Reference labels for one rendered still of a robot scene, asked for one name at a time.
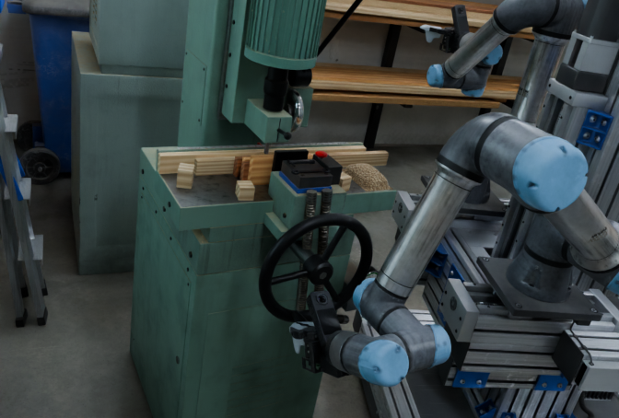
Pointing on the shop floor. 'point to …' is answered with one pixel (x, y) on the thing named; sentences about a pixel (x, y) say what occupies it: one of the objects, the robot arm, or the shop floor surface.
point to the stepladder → (12, 171)
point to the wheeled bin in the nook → (50, 74)
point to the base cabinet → (214, 332)
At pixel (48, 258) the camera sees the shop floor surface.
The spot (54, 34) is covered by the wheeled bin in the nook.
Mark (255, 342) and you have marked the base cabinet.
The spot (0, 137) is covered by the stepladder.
